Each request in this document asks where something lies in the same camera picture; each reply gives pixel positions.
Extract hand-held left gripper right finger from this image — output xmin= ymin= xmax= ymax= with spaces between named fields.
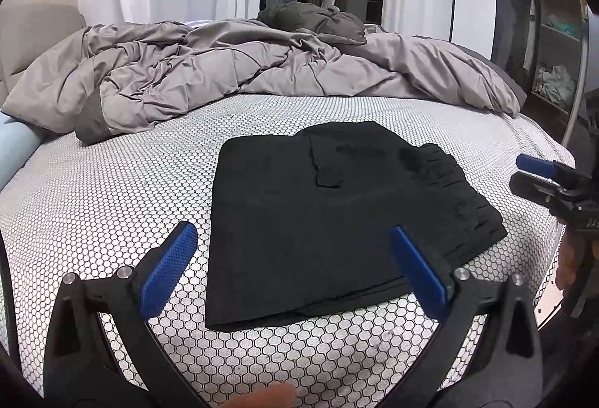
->
xmin=392 ymin=226 xmax=544 ymax=408

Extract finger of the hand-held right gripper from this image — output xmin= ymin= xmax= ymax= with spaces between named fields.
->
xmin=516 ymin=154 xmax=571 ymax=180
xmin=509 ymin=173 xmax=571 ymax=207

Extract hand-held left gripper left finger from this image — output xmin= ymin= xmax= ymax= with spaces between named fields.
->
xmin=43 ymin=222 xmax=202 ymax=408

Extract black pants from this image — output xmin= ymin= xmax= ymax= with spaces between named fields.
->
xmin=205 ymin=120 xmax=509 ymax=332

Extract person's right hand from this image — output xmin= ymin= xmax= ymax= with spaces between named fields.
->
xmin=556 ymin=234 xmax=582 ymax=293

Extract person's left hand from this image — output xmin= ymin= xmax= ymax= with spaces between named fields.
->
xmin=220 ymin=382 xmax=297 ymax=408

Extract white crumpled cloth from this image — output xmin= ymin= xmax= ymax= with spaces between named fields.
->
xmin=535 ymin=64 xmax=577 ymax=112

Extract curved grey metal pole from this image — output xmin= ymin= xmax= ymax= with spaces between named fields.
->
xmin=559 ymin=6 xmax=596 ymax=147

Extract white honeycomb bed mattress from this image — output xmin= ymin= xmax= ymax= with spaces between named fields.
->
xmin=0 ymin=92 xmax=577 ymax=408

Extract teal folded cloth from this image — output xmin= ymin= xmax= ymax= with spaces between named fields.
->
xmin=544 ymin=12 xmax=582 ymax=35

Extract dark open wardrobe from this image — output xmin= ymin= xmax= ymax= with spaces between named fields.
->
xmin=491 ymin=0 xmax=599 ymax=138

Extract light blue bolster pillow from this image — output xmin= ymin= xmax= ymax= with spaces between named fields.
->
xmin=0 ymin=115 xmax=48 ymax=191

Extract grey duvet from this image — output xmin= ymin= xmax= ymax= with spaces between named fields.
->
xmin=2 ymin=17 xmax=528 ymax=145

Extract dark grey quilt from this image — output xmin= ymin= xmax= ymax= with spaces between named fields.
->
xmin=256 ymin=2 xmax=369 ymax=47

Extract beige padded headboard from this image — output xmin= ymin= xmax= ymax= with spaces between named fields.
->
xmin=0 ymin=0 xmax=88 ymax=109

